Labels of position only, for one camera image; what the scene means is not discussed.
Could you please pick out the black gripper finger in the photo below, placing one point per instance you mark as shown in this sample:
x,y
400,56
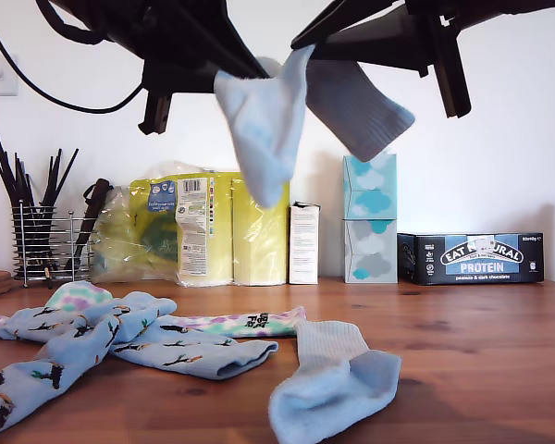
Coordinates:
x,y
351,18
222,37
180,78
384,46

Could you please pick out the thin black stick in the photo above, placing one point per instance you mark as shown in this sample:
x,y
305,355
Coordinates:
x,y
51,176
5,176
9,162
64,176

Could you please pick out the plain light blue sock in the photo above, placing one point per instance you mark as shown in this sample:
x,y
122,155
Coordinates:
x,y
263,139
333,393

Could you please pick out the white wall light switch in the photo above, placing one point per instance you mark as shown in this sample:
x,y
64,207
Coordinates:
x,y
0,81

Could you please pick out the black protein bar box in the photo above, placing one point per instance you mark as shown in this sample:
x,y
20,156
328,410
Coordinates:
x,y
481,259

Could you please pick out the blue bird print sock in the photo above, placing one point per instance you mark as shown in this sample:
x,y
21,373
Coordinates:
x,y
28,384
189,356

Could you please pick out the white cardboard carton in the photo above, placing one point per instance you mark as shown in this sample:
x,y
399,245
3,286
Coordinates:
x,y
304,245

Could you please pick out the blue cloud tissue box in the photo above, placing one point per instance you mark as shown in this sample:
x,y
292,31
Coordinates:
x,y
370,194

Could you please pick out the yellow kitchen roll pack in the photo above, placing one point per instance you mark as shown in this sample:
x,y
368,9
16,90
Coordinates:
x,y
203,231

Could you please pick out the pastel tie-dye sock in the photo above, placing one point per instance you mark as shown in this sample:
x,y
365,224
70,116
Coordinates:
x,y
74,296
222,324

